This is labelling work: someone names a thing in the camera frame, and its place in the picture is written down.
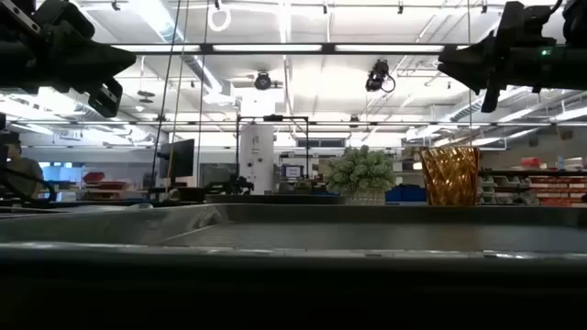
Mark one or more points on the overhead frame beam with lights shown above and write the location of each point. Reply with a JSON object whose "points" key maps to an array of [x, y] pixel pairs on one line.
{"points": [[206, 48]]}

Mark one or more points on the small blue display screen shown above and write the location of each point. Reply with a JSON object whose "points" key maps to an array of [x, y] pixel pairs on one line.
{"points": [[292, 171]]}

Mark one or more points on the black computer monitor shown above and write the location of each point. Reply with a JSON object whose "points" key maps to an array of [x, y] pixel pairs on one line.
{"points": [[178, 159]]}

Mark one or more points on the red storage bin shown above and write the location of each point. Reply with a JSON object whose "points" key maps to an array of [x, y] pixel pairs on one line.
{"points": [[98, 179]]}

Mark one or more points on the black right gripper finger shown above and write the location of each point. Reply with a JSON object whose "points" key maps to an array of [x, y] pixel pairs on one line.
{"points": [[472, 54], [472, 75]]}

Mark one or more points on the thin overhead frame beam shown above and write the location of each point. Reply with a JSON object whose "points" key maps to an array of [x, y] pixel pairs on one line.
{"points": [[321, 123]]}

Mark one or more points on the green potted artificial plant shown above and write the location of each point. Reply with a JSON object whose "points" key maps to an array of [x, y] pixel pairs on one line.
{"points": [[360, 172]]}

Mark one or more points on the person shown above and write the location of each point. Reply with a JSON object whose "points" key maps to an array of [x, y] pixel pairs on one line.
{"points": [[25, 176]]}

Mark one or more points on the round black ceiling device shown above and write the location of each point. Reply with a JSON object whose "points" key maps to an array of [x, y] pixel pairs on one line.
{"points": [[262, 81]]}

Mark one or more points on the storage shelf with bins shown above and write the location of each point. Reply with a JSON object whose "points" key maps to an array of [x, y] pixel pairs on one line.
{"points": [[546, 188]]}

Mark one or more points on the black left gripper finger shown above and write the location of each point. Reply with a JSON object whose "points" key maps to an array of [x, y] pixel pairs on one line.
{"points": [[114, 68], [110, 52]]}

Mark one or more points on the blue storage bins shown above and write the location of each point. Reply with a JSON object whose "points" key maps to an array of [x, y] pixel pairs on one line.
{"points": [[406, 194]]}

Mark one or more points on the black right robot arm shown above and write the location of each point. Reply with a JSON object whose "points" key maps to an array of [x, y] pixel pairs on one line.
{"points": [[578, 23]]}

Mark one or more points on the white cylindrical tank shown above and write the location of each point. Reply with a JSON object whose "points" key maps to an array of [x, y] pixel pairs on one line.
{"points": [[257, 158]]}

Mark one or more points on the black overhead camera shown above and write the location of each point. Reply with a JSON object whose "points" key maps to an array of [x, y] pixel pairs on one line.
{"points": [[378, 75]]}

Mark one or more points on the amber ribbed glass cup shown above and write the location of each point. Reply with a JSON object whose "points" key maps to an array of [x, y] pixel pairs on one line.
{"points": [[450, 176]]}

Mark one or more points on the black serving tray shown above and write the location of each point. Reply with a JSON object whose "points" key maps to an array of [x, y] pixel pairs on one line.
{"points": [[293, 284]]}

